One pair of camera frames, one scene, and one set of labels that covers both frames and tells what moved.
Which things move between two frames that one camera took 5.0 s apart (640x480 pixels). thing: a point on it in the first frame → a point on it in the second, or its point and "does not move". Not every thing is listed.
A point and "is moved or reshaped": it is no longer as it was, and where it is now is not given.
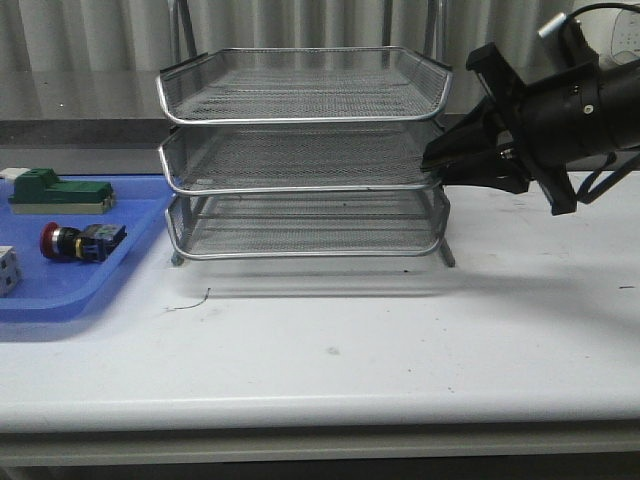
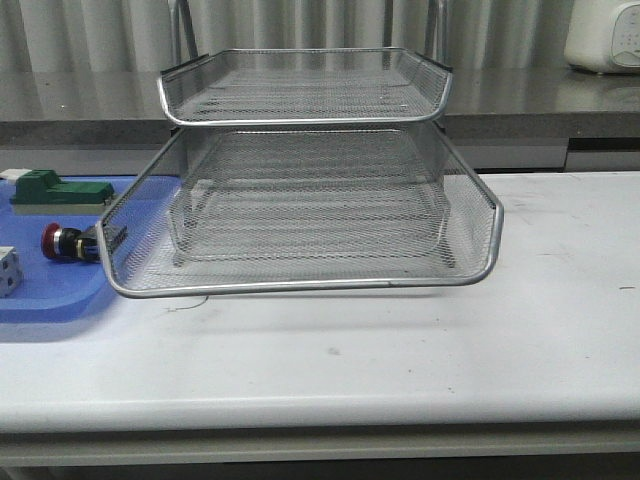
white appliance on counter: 614,32 does not move
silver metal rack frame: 305,152 does not move
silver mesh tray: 263,159 is moved or reshaped
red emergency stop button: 91,243 does not move
